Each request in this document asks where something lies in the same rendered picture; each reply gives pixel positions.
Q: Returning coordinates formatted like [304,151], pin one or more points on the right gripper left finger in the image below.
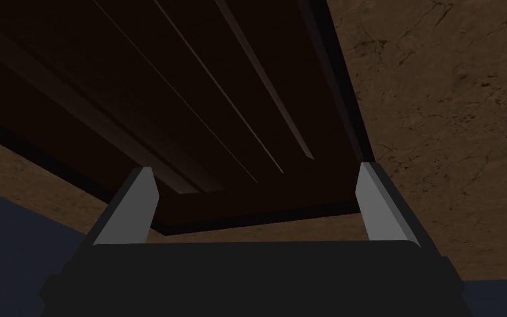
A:
[130,211]

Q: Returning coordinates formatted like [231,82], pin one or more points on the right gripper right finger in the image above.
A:
[379,211]

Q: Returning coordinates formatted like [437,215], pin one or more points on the dark brown panelled door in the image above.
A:
[218,101]

